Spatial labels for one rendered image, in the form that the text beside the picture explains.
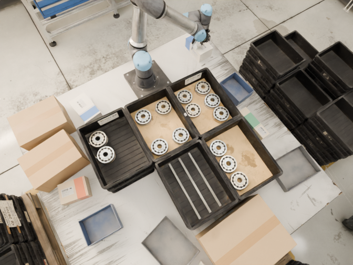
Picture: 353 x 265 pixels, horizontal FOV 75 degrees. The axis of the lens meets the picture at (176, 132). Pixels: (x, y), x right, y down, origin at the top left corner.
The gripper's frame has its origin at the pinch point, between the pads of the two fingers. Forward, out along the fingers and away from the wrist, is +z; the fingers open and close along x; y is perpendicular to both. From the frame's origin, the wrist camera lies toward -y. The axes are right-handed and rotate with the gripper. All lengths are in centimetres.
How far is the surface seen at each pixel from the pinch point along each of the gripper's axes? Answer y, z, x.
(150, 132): 44, -7, -70
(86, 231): 71, 6, -131
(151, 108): 29, -7, -60
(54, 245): 56, 74, -178
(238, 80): 40.2, 4.0, 8.0
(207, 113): 53, -7, -32
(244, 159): 89, -7, -31
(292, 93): 65, 38, 63
